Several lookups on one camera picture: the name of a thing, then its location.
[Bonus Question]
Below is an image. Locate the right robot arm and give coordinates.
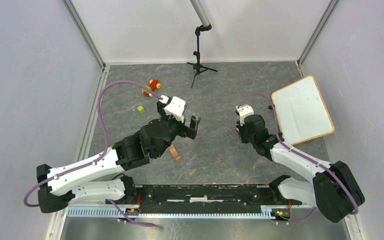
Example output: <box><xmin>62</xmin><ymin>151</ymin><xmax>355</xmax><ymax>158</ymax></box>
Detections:
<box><xmin>235</xmin><ymin>113</ymin><xmax>365</xmax><ymax>223</ymax></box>

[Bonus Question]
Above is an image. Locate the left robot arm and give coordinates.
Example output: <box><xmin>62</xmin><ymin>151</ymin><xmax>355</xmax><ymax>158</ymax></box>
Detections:
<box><xmin>36</xmin><ymin>97</ymin><xmax>201</xmax><ymax>214</ymax></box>

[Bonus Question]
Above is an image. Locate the brown wooden arch block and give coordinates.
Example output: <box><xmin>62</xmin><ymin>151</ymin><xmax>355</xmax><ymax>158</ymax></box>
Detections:
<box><xmin>168</xmin><ymin>144</ymin><xmax>182</xmax><ymax>162</ymax></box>

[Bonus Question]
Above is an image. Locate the small green cube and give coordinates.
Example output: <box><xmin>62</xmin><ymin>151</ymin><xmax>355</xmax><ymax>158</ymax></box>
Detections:
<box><xmin>137</xmin><ymin>105</ymin><xmax>145</xmax><ymax>113</ymax></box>

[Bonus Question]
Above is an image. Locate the red toy brick car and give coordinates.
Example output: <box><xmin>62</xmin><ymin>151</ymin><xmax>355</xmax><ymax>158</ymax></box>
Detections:
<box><xmin>142</xmin><ymin>79</ymin><xmax>162</xmax><ymax>97</ymax></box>

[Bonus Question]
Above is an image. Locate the black tripod stand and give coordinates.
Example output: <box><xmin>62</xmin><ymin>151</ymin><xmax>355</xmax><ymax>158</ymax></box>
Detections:
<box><xmin>187</xmin><ymin>24</ymin><xmax>218</xmax><ymax>89</ymax></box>

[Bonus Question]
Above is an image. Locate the grey overhead pole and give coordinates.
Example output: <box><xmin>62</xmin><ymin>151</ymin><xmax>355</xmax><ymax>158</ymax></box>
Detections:
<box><xmin>190</xmin><ymin>0</ymin><xmax>212</xmax><ymax>31</ymax></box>

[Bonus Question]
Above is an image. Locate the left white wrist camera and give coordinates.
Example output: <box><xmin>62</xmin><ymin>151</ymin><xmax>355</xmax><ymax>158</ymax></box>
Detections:
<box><xmin>159</xmin><ymin>95</ymin><xmax>187</xmax><ymax>123</ymax></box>

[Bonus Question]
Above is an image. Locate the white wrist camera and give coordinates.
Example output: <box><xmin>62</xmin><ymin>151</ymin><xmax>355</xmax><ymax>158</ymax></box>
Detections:
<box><xmin>235</xmin><ymin>104</ymin><xmax>254</xmax><ymax>126</ymax></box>
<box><xmin>159</xmin><ymin>95</ymin><xmax>187</xmax><ymax>123</ymax></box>

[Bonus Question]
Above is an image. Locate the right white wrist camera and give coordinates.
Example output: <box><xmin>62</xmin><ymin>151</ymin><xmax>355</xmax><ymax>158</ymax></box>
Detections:
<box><xmin>235</xmin><ymin>104</ymin><xmax>254</xmax><ymax>126</ymax></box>

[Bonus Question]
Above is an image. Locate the white whiteboard wooden frame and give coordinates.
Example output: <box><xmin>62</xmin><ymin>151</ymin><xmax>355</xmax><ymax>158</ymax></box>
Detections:
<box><xmin>271</xmin><ymin>75</ymin><xmax>335</xmax><ymax>145</ymax></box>

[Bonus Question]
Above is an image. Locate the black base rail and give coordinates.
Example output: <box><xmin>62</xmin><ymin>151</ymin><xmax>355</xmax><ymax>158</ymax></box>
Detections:
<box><xmin>115</xmin><ymin>184</ymin><xmax>301</xmax><ymax>214</ymax></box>

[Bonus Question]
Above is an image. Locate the white cable comb strip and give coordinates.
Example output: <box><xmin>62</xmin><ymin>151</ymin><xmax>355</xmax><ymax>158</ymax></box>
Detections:
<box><xmin>67</xmin><ymin>206</ymin><xmax>290</xmax><ymax>221</ymax></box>

